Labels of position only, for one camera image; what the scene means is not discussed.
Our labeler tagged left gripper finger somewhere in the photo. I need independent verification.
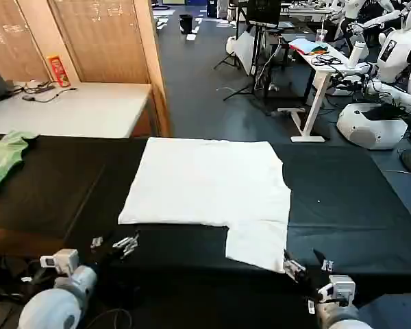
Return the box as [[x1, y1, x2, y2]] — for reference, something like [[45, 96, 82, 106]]
[[90, 232, 114, 250], [111, 230, 141, 260]]

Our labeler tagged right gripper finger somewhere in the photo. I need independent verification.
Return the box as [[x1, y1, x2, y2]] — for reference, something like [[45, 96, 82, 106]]
[[312, 247, 336, 274], [282, 248, 308, 282]]

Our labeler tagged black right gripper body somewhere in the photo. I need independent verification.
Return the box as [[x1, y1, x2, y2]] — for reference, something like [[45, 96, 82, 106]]
[[299, 269, 332, 300]]

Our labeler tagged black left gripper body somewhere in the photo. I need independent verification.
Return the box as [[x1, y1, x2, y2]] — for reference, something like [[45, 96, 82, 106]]
[[79, 245, 125, 279]]

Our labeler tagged black table cover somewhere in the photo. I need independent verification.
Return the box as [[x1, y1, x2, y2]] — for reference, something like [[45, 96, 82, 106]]
[[0, 134, 411, 329]]

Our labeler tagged white shirt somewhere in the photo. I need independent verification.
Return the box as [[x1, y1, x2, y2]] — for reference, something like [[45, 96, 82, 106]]
[[118, 136, 292, 274]]

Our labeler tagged green cloth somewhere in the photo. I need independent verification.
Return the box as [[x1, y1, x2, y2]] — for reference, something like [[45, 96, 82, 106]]
[[0, 130, 40, 196]]

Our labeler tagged white side table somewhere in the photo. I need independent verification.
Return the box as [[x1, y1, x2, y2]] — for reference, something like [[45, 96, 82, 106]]
[[0, 82, 153, 140]]

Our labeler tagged red carton box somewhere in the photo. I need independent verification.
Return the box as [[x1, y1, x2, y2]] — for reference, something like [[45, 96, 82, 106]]
[[47, 54, 73, 88]]

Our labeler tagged white standing desk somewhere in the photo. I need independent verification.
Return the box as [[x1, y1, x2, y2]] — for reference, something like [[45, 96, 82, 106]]
[[277, 42, 364, 143]]

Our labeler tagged wooden partition with blinds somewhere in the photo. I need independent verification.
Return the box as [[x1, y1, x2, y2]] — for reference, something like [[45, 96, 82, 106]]
[[0, 0, 173, 138]]

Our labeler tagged white bottle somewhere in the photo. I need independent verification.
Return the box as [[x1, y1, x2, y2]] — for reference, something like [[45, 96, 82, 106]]
[[348, 40, 369, 68]]

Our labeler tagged white humanoid robot with base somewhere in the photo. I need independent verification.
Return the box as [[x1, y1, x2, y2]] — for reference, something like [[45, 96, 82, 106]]
[[331, 0, 411, 151]]

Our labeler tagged stack of colourful clothes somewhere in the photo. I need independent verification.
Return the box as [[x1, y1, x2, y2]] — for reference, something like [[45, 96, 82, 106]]
[[289, 38, 330, 56]]

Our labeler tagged white reflector board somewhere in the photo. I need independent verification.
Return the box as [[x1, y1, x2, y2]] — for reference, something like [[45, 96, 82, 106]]
[[232, 29, 258, 77]]

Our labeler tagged plastic cup with straw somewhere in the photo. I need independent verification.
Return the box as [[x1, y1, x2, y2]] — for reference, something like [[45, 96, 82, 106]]
[[316, 19, 328, 43]]

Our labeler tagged black waste bin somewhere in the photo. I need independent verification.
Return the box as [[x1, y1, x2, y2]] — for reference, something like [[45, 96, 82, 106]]
[[179, 14, 195, 34]]

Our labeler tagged black tripod stand with screen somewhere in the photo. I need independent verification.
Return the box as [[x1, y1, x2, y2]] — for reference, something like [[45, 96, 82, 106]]
[[214, 0, 284, 102]]

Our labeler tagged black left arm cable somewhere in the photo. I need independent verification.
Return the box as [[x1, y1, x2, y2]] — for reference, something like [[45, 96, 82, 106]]
[[0, 253, 55, 304]]

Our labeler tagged black cable with adapter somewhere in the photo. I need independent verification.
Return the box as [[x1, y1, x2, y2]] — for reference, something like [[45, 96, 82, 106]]
[[21, 80, 79, 103]]

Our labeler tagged black cable bundle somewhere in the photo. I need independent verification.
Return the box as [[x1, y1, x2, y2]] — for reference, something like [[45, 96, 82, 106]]
[[310, 53, 344, 67]]

